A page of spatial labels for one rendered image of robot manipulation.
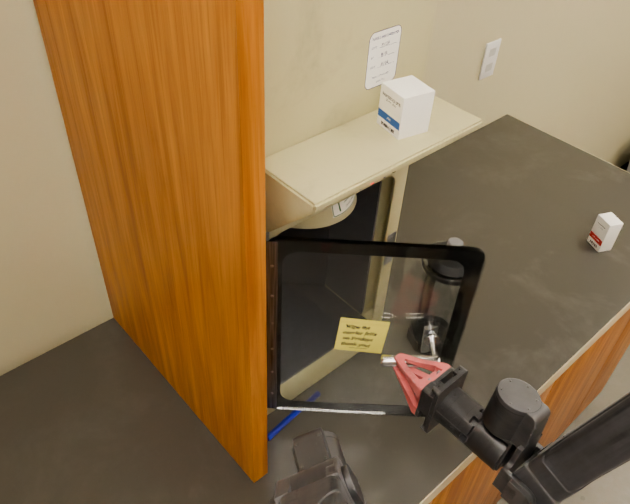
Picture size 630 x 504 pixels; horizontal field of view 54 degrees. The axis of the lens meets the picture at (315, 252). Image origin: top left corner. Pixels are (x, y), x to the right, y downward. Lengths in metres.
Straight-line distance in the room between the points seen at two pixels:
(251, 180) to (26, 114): 0.54
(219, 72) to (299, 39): 0.16
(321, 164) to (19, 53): 0.52
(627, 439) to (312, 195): 0.43
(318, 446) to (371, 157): 0.35
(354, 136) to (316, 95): 0.08
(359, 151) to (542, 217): 1.02
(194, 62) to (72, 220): 0.65
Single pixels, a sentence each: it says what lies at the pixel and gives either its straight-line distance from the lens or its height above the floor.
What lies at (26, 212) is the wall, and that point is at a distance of 1.19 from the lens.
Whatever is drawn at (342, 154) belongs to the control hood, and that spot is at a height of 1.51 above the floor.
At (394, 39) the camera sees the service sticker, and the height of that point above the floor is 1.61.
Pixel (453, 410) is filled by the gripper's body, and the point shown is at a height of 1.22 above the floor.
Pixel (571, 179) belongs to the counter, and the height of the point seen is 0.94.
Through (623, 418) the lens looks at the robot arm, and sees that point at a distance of 0.75.
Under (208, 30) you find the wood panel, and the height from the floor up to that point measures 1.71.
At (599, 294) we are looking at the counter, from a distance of 1.58.
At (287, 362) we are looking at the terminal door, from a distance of 1.03.
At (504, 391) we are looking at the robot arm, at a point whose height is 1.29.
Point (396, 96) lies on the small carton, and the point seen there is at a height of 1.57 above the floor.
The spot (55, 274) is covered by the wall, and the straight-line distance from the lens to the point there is 1.29.
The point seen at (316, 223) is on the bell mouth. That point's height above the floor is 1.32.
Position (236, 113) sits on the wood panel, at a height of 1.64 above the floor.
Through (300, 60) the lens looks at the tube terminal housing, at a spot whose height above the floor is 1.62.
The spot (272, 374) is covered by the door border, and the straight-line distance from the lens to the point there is 1.05.
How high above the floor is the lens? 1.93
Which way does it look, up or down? 42 degrees down
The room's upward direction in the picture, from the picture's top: 4 degrees clockwise
